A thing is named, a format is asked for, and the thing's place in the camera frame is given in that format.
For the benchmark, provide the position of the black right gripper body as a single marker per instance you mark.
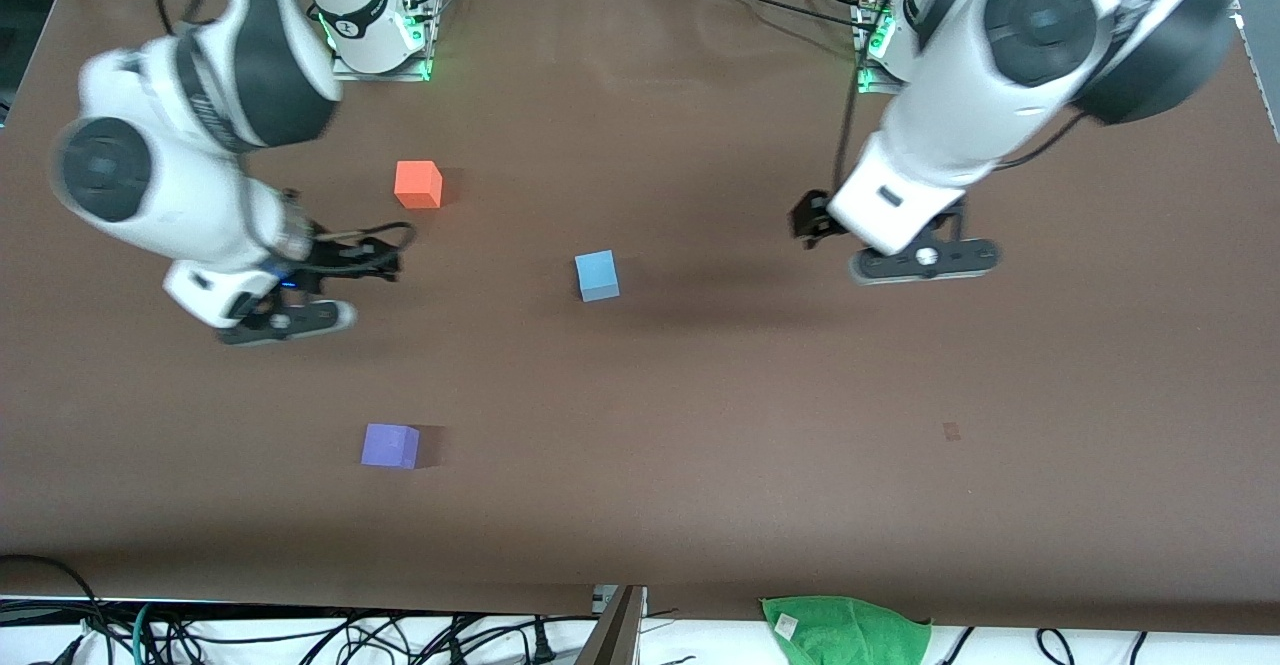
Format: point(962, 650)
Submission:
point(330, 256)

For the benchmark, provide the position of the light blue foam block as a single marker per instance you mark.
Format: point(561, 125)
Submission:
point(597, 277)

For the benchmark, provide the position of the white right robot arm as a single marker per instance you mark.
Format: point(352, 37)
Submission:
point(180, 195)

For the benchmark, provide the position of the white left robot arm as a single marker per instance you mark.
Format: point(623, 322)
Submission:
point(950, 105)

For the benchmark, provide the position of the orange foam block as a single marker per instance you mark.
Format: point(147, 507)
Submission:
point(417, 185)

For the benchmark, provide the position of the purple foam block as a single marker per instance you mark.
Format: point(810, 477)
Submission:
point(390, 446)

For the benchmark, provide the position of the green cloth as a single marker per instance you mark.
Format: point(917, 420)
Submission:
point(850, 633)

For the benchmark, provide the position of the aluminium bar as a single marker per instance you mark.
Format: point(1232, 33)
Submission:
point(612, 635)

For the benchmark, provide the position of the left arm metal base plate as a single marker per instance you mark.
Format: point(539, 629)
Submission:
point(872, 80)

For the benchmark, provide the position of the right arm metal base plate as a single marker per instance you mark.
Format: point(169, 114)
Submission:
point(385, 73)

